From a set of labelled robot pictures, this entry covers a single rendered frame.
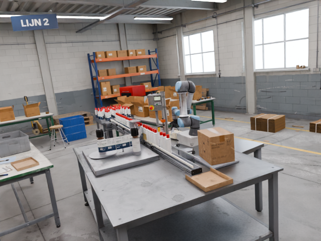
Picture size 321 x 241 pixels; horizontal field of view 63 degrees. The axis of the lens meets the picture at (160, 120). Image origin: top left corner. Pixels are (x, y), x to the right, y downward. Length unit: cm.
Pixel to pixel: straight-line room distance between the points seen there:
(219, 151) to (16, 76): 848
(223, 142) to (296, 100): 574
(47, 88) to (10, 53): 155
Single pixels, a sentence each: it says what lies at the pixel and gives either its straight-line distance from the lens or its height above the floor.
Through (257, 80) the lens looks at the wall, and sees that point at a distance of 862.
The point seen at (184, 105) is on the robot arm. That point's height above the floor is 131.
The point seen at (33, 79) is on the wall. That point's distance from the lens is 1015.
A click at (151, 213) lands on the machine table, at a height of 83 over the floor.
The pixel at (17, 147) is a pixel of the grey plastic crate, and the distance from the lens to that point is 413.
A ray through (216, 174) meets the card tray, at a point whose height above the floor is 83.
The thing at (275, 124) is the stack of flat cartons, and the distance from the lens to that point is 663.
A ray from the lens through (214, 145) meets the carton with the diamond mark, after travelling 243.
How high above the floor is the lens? 179
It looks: 12 degrees down
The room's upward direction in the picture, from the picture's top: 6 degrees counter-clockwise
